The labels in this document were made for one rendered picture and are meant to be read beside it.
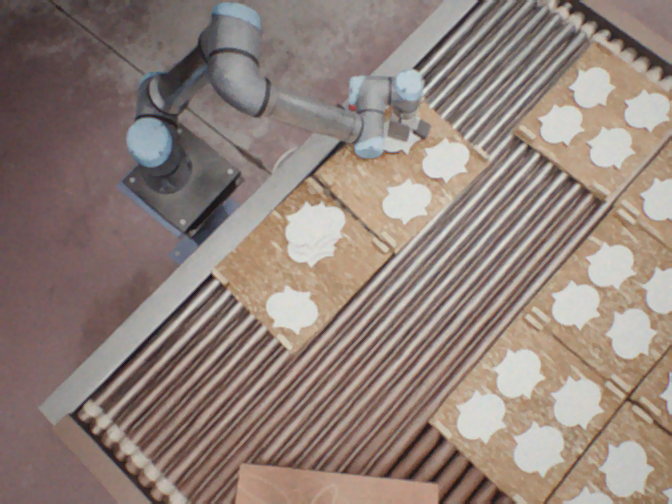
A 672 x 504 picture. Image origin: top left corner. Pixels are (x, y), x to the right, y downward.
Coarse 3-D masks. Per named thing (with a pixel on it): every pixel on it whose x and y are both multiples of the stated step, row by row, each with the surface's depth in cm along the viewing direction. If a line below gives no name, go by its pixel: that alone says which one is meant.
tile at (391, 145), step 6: (390, 138) 191; (414, 138) 190; (384, 144) 190; (390, 144) 190; (396, 144) 190; (402, 144) 190; (408, 144) 190; (390, 150) 190; (396, 150) 189; (402, 150) 190; (408, 150) 189
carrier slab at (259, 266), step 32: (288, 224) 187; (352, 224) 186; (256, 256) 185; (288, 256) 184; (352, 256) 184; (384, 256) 183; (256, 288) 182; (320, 288) 182; (352, 288) 181; (320, 320) 179
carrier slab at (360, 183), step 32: (448, 128) 193; (352, 160) 192; (384, 160) 191; (416, 160) 191; (480, 160) 190; (352, 192) 189; (384, 192) 189; (448, 192) 188; (384, 224) 186; (416, 224) 186
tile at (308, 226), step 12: (288, 216) 182; (300, 216) 182; (312, 216) 182; (324, 216) 182; (288, 228) 181; (300, 228) 181; (312, 228) 181; (324, 228) 181; (288, 240) 180; (300, 240) 180; (312, 240) 180
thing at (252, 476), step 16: (256, 464) 160; (240, 480) 159; (256, 480) 159; (272, 480) 159; (288, 480) 159; (304, 480) 158; (320, 480) 158; (336, 480) 158; (352, 480) 158; (368, 480) 158; (384, 480) 158; (400, 480) 158; (240, 496) 158; (256, 496) 158; (272, 496) 158; (288, 496) 158; (304, 496) 157; (320, 496) 157; (336, 496) 157; (352, 496) 157; (368, 496) 157; (384, 496) 157; (400, 496) 157; (416, 496) 157; (432, 496) 157
